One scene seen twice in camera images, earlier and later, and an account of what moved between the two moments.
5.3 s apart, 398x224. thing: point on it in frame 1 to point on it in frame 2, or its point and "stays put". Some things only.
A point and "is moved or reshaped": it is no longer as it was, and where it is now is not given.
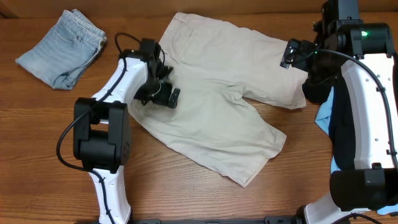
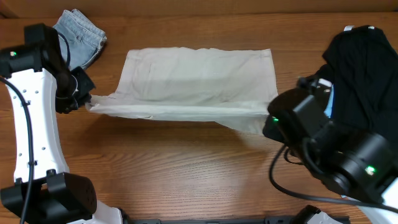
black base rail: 274,219 stays put
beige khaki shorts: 214,68 is moved or reshaped
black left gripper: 168,97 to 82,86
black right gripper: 315,90 to 277,125
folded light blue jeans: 61,60 stays put
